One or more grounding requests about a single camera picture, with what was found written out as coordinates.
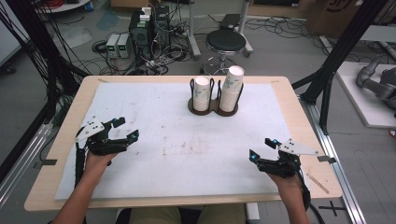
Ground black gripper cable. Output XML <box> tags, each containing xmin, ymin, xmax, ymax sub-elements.
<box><xmin>295</xmin><ymin>167</ymin><xmax>326</xmax><ymax>224</ymax></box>
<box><xmin>74</xmin><ymin>144</ymin><xmax>87</xmax><ymax>189</ymax></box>

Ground thin wooden stick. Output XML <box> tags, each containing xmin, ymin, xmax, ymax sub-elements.
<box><xmin>305</xmin><ymin>173</ymin><xmax>330</xmax><ymax>195</ymax></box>

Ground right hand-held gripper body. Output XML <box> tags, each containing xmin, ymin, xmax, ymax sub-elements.
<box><xmin>258</xmin><ymin>138</ymin><xmax>322</xmax><ymax>179</ymax></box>

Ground grey bench power supply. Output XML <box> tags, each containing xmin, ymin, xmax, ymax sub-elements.
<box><xmin>117</xmin><ymin>33</ymin><xmax>132</xmax><ymax>60</ymax></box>
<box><xmin>106</xmin><ymin>33</ymin><xmax>120</xmax><ymax>59</ymax></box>

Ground person's left hand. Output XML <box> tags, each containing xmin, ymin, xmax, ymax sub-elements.
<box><xmin>82</xmin><ymin>150</ymin><xmax>120</xmax><ymax>179</ymax></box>

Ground white round table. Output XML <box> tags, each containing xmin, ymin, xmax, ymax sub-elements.
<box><xmin>35</xmin><ymin>0</ymin><xmax>92</xmax><ymax>14</ymax></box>

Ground white stand leg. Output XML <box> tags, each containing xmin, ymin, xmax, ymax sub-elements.
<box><xmin>186</xmin><ymin>0</ymin><xmax>202</xmax><ymax>60</ymax></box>
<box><xmin>237</xmin><ymin>0</ymin><xmax>255</xmax><ymax>59</ymax></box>

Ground white table mat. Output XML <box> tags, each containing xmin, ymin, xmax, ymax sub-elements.
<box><xmin>54</xmin><ymin>82</ymin><xmax>307</xmax><ymax>201</ymax></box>

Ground aluminium floor rail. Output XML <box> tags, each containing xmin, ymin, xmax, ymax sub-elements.
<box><xmin>300</xmin><ymin>96</ymin><xmax>368</xmax><ymax>224</ymax></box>
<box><xmin>0</xmin><ymin>122</ymin><xmax>54</xmax><ymax>208</ymax></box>

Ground black round stool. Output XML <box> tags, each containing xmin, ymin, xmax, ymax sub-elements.
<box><xmin>200</xmin><ymin>29</ymin><xmax>250</xmax><ymax>77</ymax></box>

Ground brown cardboard box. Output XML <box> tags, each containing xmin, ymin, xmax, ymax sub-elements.
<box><xmin>306</xmin><ymin>0</ymin><xmax>396</xmax><ymax>39</ymax></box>

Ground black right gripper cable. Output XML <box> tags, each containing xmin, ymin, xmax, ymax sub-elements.
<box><xmin>295</xmin><ymin>167</ymin><xmax>326</xmax><ymax>224</ymax></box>

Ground white cup stack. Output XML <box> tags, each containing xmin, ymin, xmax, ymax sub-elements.
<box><xmin>192</xmin><ymin>76</ymin><xmax>212</xmax><ymax>112</ymax></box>

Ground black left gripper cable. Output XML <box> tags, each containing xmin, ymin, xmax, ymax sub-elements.
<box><xmin>74</xmin><ymin>144</ymin><xmax>87</xmax><ymax>189</ymax></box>

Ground white floor platform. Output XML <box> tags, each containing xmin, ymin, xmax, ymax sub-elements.
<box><xmin>335</xmin><ymin>61</ymin><xmax>396</xmax><ymax>129</ymax></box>

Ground person's tan trousers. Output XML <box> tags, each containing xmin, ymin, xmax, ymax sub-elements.
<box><xmin>128</xmin><ymin>203</ymin><xmax>247</xmax><ymax>224</ymax></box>

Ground wooden table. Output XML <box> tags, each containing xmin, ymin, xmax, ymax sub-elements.
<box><xmin>23</xmin><ymin>75</ymin><xmax>344</xmax><ymax>213</ymax></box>

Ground black computer tower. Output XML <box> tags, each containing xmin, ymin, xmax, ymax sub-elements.
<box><xmin>128</xmin><ymin>9</ymin><xmax>153</xmax><ymax>60</ymax></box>
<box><xmin>154</xmin><ymin>4</ymin><xmax>171</xmax><ymax>48</ymax></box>

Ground black metal frame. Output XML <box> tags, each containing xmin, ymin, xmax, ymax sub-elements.
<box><xmin>291</xmin><ymin>0</ymin><xmax>390</xmax><ymax>135</ymax></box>
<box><xmin>0</xmin><ymin>0</ymin><xmax>92</xmax><ymax>185</ymax></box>

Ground person's right hand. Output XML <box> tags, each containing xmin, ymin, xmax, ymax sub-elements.
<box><xmin>268</xmin><ymin>173</ymin><xmax>305</xmax><ymax>197</ymax></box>

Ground white paper cup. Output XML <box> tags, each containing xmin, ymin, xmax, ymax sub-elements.
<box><xmin>219</xmin><ymin>88</ymin><xmax>241</xmax><ymax>113</ymax></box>
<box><xmin>223</xmin><ymin>64</ymin><xmax>246</xmax><ymax>91</ymax></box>

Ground white table leg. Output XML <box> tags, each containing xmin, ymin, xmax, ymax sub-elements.
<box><xmin>245</xmin><ymin>203</ymin><xmax>261</xmax><ymax>224</ymax></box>

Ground tangle of floor cables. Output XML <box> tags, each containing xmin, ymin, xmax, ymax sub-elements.
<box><xmin>92</xmin><ymin>36</ymin><xmax>194</xmax><ymax>77</ymax></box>
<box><xmin>244</xmin><ymin>15</ymin><xmax>331</xmax><ymax>57</ymax></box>

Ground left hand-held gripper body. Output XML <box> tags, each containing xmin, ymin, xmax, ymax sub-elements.
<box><xmin>75</xmin><ymin>116</ymin><xmax>130</xmax><ymax>157</ymax></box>

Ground dark wire cup holder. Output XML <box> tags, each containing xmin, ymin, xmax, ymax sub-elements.
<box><xmin>187</xmin><ymin>77</ymin><xmax>245</xmax><ymax>118</ymax></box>

